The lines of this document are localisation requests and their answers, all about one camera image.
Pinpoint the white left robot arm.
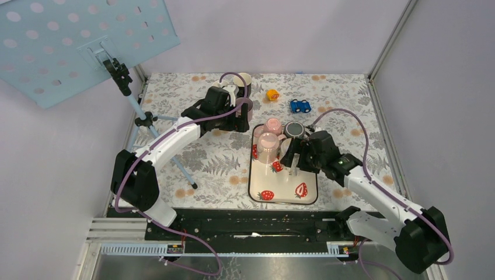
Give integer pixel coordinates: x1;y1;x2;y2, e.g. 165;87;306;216
110;85;249;240

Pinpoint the floral tablecloth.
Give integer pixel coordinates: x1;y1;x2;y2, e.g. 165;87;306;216
142;73;398;210

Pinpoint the pink octagonal mug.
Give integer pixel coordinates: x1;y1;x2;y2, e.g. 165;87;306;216
253;118;286;140

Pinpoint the purple mug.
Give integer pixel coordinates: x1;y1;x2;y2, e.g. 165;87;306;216
235;97;253;123

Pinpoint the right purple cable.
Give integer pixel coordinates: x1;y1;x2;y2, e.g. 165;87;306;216
311;108;455;279

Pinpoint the white strawberry tray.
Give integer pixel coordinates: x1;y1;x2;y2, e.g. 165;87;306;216
248;124;318;205

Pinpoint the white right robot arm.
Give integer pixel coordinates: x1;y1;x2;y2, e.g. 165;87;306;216
280;131;452;274

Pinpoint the blue perforated stand plate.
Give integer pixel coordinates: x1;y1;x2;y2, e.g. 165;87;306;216
1;0;180;109

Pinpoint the purple cable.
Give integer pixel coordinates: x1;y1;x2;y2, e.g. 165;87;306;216
113;72;249;277
311;108;455;279

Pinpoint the black mug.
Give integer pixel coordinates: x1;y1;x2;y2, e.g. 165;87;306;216
233;72;252;97

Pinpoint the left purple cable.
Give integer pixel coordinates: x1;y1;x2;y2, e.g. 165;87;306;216
113;72;249;277

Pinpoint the green octagonal mug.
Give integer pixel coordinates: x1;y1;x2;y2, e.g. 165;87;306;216
211;80;229;88

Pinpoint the dark grey mug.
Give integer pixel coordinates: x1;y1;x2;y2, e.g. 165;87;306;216
283;121;306;139

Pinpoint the blue tripod stand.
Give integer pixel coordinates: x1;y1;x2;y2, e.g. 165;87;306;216
102;58;198;190

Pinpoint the tall pale pink mug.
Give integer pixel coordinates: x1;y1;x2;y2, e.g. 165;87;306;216
256;132;287;165

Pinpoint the blue toy car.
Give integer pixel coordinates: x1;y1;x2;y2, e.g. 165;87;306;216
290;99;312;113

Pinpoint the white floral mug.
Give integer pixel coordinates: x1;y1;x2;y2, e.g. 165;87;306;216
280;138;311;174

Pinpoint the yellow toy car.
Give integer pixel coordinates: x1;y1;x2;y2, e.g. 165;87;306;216
266;89;280;102

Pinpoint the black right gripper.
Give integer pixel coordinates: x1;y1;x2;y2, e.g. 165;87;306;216
280;137;325;174

